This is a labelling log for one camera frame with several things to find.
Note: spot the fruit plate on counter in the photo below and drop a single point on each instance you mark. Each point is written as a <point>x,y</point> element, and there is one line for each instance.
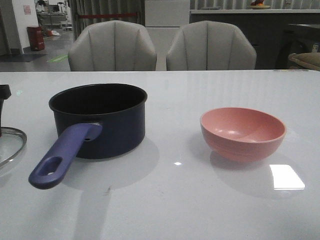
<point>258,5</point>

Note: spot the beige upholstered chair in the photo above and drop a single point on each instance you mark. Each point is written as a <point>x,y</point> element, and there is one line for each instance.
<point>210,46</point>
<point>113,46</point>

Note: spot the white refrigerator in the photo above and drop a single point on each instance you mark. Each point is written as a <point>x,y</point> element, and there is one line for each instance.
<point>162,20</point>

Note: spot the pink plastic bowl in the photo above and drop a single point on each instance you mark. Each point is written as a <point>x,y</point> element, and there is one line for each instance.
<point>242,134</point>

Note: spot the dark blue saucepan purple handle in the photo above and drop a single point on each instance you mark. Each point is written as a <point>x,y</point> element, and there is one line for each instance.
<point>95,121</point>

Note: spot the grey curtain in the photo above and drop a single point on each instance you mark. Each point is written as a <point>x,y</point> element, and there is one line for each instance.
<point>88,12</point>

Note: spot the beige sofa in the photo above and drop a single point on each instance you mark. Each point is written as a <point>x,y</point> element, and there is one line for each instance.
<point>309,60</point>

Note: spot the red bin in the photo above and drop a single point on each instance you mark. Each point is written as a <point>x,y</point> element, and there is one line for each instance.
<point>35,37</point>

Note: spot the glass lid with purple knob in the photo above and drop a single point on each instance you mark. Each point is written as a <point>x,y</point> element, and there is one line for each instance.
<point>12,140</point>

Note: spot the right beige upholstered chair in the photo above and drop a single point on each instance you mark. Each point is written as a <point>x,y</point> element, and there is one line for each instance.
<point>210,46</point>

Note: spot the grey kitchen counter cabinet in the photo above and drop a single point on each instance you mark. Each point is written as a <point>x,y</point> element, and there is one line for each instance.
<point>263,28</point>

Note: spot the left beige upholstered chair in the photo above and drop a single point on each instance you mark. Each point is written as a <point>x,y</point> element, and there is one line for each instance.
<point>113,46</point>

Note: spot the red barrier belt stanchion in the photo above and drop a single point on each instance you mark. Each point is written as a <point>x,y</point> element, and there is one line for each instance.
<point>133,17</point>

